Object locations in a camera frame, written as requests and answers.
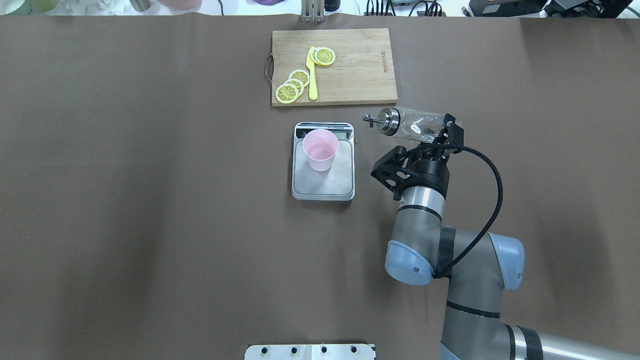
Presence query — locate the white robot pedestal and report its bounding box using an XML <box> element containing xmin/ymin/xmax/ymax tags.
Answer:
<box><xmin>244</xmin><ymin>343</ymin><xmax>377</xmax><ymax>360</ymax></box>

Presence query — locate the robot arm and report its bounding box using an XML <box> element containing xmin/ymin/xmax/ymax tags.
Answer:
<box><xmin>362</xmin><ymin>107</ymin><xmax>639</xmax><ymax>360</ymax></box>

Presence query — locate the clear glass sauce bottle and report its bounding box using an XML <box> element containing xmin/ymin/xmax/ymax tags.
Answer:
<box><xmin>362</xmin><ymin>107</ymin><xmax>445</xmax><ymax>144</ymax></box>

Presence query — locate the silver kitchen scale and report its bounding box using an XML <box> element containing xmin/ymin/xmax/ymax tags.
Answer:
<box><xmin>291</xmin><ymin>121</ymin><xmax>355</xmax><ymax>202</ymax></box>

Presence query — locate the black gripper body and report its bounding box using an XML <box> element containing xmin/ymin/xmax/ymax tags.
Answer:
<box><xmin>370</xmin><ymin>145</ymin><xmax>450</xmax><ymax>201</ymax></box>

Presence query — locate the yellow plastic knife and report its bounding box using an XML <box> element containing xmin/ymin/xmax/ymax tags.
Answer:
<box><xmin>305</xmin><ymin>46</ymin><xmax>318</xmax><ymax>101</ymax></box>

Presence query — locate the lemon slice toy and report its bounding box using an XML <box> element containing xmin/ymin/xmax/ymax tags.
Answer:
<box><xmin>274</xmin><ymin>84</ymin><xmax>299</xmax><ymax>105</ymax></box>
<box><xmin>288</xmin><ymin>69</ymin><xmax>310</xmax><ymax>87</ymax></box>
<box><xmin>312</xmin><ymin>47</ymin><xmax>336</xmax><ymax>67</ymax></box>
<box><xmin>283</xmin><ymin>78</ymin><xmax>306</xmax><ymax>96</ymax></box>

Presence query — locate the wooden cutting board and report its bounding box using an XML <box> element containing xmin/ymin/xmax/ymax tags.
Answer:
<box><xmin>270</xmin><ymin>28</ymin><xmax>398</xmax><ymax>107</ymax></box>

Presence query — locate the aluminium frame post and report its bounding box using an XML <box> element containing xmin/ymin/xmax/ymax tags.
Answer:
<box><xmin>301</xmin><ymin>0</ymin><xmax>326</xmax><ymax>24</ymax></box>

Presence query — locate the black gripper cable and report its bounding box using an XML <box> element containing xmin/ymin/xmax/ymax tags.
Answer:
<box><xmin>432</xmin><ymin>144</ymin><xmax>504</xmax><ymax>279</ymax></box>

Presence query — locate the pink plastic cup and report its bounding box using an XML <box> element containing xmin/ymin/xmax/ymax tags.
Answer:
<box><xmin>302</xmin><ymin>129</ymin><xmax>339</xmax><ymax>172</ymax></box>

